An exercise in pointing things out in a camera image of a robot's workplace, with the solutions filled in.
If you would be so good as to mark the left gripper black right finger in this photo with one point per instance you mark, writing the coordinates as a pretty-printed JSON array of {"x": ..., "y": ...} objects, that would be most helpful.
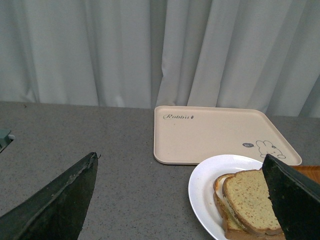
[{"x": 295, "y": 199}]

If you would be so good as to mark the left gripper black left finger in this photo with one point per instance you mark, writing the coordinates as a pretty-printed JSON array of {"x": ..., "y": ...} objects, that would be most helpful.
[{"x": 58, "y": 210}]

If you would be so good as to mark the bread slice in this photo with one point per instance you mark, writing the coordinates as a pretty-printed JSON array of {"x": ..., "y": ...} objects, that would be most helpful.
[
  {"x": 240, "y": 235},
  {"x": 246, "y": 196}
]

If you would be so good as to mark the white round plate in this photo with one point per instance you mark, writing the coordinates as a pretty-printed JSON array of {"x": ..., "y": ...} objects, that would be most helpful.
[{"x": 200, "y": 188}]

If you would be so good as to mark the brown wooden tray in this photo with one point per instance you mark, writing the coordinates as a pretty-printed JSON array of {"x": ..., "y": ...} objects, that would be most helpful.
[{"x": 311, "y": 171}]

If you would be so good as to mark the fried egg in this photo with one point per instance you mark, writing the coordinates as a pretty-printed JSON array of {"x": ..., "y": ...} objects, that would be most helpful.
[{"x": 228, "y": 222}]

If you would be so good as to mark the grey-green object at table edge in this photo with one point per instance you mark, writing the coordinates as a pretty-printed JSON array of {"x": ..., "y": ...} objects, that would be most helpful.
[{"x": 6, "y": 137}]

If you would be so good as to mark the pink rabbit tray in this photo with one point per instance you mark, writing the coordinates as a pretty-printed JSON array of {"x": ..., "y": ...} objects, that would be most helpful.
[{"x": 187, "y": 135}]

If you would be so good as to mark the grey curtain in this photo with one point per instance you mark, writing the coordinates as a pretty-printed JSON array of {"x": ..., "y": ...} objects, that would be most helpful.
[{"x": 247, "y": 54}]

